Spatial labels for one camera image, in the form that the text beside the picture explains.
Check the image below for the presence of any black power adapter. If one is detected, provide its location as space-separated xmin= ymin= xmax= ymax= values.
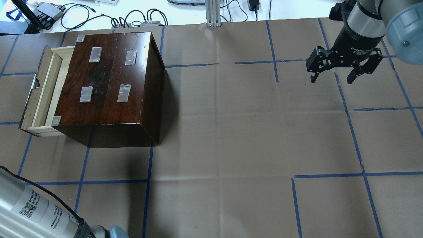
xmin=248 ymin=0 xmax=260 ymax=12

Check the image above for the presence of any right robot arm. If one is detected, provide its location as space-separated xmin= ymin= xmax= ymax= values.
xmin=306 ymin=0 xmax=423 ymax=84

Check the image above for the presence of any aluminium frame post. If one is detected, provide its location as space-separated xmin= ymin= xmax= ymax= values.
xmin=205 ymin=0 xmax=221 ymax=27

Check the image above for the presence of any dark wooden drawer box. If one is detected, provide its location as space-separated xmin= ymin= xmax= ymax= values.
xmin=19 ymin=32 xmax=166 ymax=148

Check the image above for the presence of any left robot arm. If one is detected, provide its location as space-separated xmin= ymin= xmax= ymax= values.
xmin=0 ymin=166 xmax=128 ymax=238

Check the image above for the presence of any brown paper table cover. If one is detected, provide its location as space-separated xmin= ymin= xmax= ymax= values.
xmin=0 ymin=18 xmax=423 ymax=238

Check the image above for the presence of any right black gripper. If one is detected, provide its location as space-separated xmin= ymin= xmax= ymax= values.
xmin=306 ymin=46 xmax=383 ymax=85

